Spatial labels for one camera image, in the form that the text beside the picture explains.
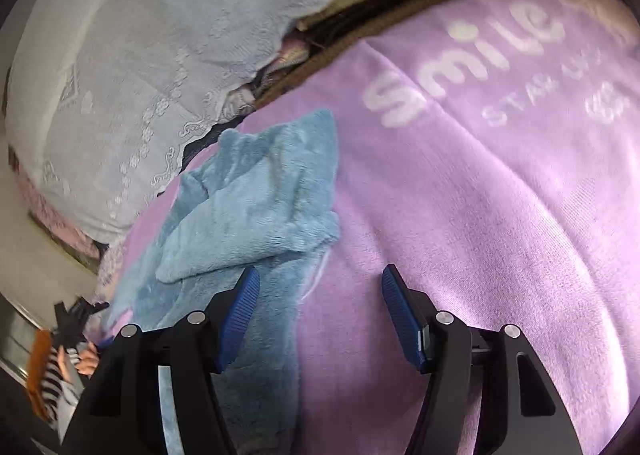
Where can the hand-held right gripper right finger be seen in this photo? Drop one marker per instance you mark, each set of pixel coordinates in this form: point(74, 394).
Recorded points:
point(400, 315)

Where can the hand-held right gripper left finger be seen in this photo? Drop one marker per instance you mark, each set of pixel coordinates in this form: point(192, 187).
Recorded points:
point(241, 315)

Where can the blue fleece garment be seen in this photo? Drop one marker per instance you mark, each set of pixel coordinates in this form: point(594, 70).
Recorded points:
point(250, 205)

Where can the person's left hand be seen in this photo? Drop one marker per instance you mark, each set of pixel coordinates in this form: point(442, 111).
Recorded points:
point(89, 360)

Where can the person's orange garment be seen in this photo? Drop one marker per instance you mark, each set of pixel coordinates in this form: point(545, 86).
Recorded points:
point(37, 365)

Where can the pink bedding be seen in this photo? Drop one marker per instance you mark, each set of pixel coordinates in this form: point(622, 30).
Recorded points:
point(55, 220)

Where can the purple printed blanket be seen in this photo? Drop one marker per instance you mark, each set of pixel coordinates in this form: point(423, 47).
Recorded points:
point(475, 215)

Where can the dark cloth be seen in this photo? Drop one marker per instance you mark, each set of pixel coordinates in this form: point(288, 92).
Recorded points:
point(205, 145)

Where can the white lace cover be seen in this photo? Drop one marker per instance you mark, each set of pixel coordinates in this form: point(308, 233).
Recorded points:
point(150, 60)

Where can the brown woven mat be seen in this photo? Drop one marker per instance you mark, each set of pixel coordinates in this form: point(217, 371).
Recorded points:
point(390, 20)

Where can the wooden bed frame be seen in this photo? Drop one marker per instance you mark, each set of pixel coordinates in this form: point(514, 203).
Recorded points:
point(65, 247)

